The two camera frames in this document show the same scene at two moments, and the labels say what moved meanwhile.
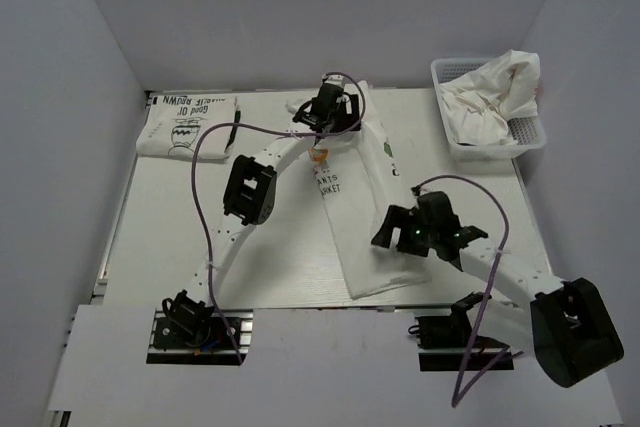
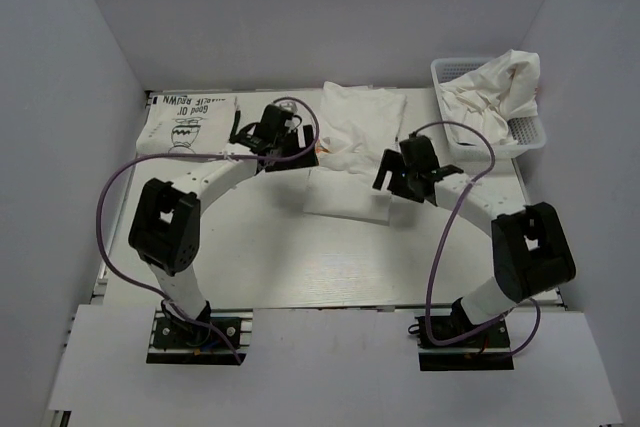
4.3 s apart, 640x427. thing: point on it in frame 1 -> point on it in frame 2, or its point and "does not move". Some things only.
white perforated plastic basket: x=528 y=133 does not move
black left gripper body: x=343 y=122 -> x=287 y=145
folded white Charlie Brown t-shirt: x=172 y=121 does not move
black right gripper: x=398 y=217 -> x=392 y=161
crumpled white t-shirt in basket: x=481 y=103 does not move
